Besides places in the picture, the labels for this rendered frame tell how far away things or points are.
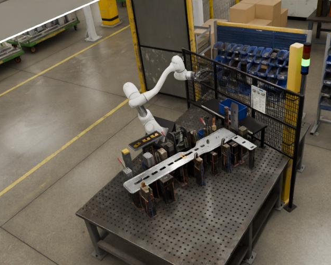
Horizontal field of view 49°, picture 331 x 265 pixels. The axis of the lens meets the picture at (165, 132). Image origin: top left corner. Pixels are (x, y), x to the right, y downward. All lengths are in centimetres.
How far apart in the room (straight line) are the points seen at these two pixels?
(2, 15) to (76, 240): 412
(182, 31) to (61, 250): 364
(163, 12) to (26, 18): 538
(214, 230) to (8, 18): 305
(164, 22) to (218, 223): 360
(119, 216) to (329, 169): 293
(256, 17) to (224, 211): 548
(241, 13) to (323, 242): 507
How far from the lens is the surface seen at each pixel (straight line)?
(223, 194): 386
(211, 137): 412
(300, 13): 1040
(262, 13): 832
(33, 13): 77
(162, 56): 645
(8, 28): 74
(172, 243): 349
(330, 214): 478
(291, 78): 384
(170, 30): 613
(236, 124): 419
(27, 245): 492
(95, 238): 423
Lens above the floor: 342
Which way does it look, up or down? 35 degrees down
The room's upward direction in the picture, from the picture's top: 8 degrees counter-clockwise
